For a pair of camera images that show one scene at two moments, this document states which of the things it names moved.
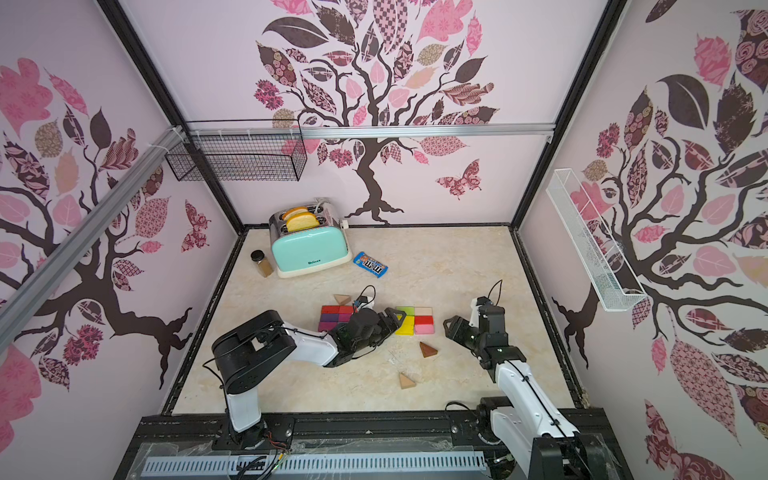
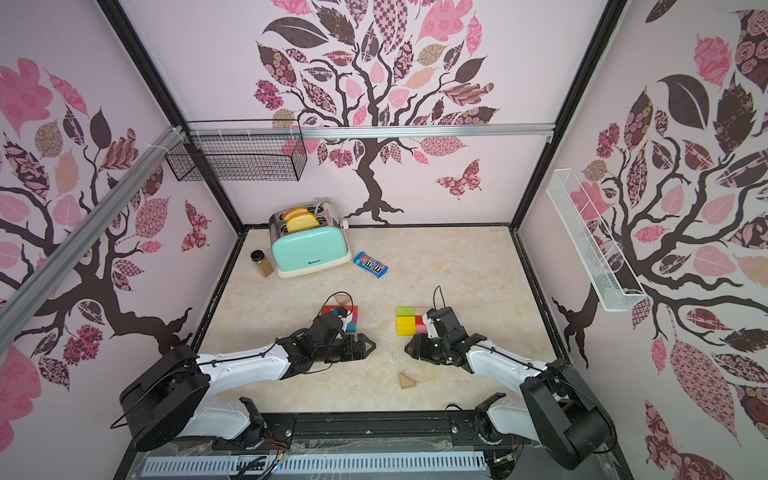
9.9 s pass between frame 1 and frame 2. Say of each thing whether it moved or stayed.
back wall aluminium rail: stayed
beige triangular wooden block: stayed
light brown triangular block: stayed
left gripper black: moved
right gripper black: moved
